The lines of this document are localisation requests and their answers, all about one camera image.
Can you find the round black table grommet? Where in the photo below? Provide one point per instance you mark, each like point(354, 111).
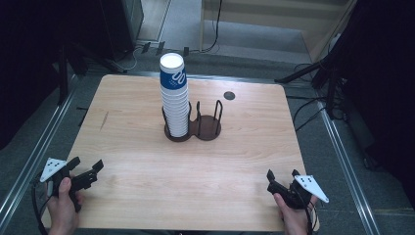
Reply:
point(229, 95)

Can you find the person's right hand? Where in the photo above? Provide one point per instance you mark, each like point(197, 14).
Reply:
point(293, 217)

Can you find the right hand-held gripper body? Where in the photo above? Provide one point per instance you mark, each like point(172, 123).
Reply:
point(301, 191)

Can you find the black tripod stand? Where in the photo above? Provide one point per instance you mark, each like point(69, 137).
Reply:
point(63, 70)

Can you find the metal floor rail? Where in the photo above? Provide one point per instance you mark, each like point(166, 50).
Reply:
point(36, 153)
point(347, 169)

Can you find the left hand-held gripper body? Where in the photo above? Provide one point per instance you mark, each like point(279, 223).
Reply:
point(52, 168)

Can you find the black stand with legs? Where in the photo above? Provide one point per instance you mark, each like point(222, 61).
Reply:
point(323, 70)

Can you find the black cabinet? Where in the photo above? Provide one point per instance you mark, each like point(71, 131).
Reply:
point(122, 26)

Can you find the person's left hand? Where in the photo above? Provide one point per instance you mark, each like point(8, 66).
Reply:
point(62, 210)

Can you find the beige wooden frame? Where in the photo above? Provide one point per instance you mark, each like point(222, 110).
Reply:
point(261, 16)

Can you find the stack of white paper cups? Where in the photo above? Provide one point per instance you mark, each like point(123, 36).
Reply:
point(174, 98)

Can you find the dark brown cup holder rack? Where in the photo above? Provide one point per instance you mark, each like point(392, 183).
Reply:
point(205, 127)

